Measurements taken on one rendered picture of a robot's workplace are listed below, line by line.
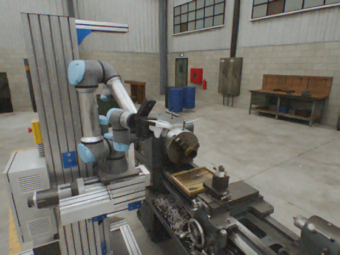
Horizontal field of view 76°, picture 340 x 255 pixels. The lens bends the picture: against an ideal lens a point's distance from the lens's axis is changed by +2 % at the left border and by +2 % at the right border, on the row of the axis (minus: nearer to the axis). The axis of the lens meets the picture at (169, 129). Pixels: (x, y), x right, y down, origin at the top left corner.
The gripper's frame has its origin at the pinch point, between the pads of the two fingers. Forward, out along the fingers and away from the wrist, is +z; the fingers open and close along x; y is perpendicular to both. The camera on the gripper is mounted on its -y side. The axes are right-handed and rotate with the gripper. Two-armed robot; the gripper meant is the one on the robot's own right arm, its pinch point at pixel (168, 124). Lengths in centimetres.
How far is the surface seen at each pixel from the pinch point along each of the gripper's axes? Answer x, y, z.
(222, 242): -47, 69, 7
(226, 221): -54, 60, 5
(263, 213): -78, 58, 17
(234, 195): -72, 52, 0
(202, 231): -50, 72, -8
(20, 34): -231, -165, -1061
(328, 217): -260, 124, 43
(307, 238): -47, 44, 44
